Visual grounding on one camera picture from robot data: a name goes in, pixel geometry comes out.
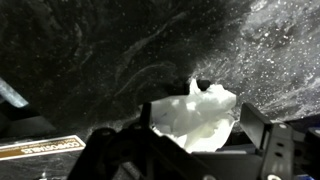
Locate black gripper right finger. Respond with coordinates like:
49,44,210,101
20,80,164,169
239,101,296,180

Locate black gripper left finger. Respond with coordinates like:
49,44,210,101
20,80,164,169
67,101,201,180

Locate white paper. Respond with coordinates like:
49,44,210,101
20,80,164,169
146,78,238,154

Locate black countertop bin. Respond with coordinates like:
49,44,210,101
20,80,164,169
0,77,58,138

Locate brown compostables label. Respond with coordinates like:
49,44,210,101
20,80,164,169
0,134,87,162

